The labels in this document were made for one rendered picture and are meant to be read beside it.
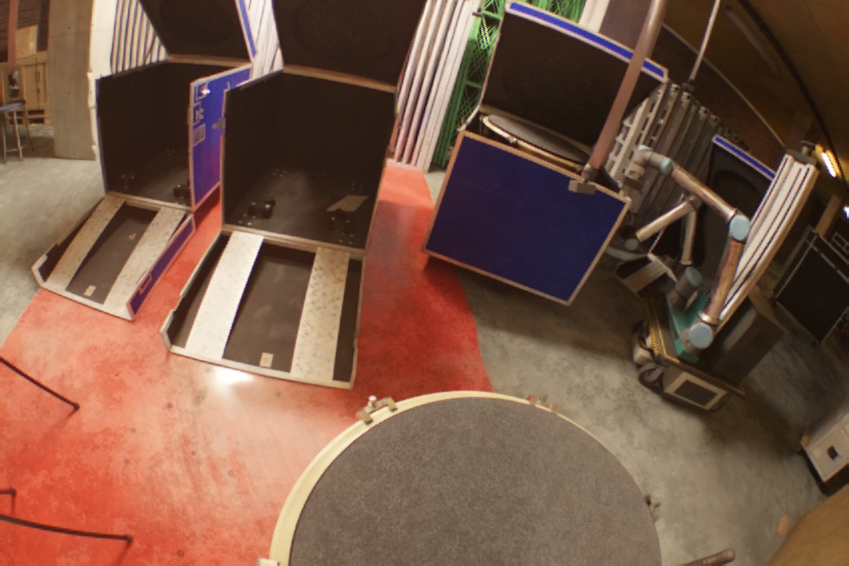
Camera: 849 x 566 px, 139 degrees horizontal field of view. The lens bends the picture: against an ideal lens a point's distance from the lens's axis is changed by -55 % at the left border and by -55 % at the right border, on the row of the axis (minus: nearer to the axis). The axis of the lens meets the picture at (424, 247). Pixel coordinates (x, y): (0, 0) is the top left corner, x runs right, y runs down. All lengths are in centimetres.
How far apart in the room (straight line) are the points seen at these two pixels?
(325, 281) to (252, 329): 46
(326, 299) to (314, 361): 34
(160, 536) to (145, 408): 53
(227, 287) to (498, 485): 155
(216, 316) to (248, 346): 22
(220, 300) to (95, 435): 90
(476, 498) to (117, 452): 133
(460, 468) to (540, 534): 18
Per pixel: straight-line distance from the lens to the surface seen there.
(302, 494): 58
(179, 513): 143
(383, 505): 57
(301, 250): 204
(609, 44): 220
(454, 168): 192
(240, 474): 142
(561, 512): 68
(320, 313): 173
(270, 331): 173
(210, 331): 173
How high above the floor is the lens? 134
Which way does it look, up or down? 32 degrees down
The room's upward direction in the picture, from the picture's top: 19 degrees clockwise
